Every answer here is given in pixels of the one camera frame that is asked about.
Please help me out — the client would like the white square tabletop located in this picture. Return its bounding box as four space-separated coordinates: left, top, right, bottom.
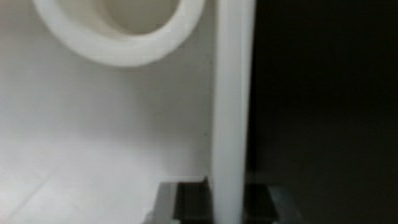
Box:
0 0 256 224

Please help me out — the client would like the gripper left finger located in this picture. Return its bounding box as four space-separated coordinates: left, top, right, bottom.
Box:
149 179 208 224

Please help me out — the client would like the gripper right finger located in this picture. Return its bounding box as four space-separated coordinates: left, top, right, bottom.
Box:
245 183 309 224

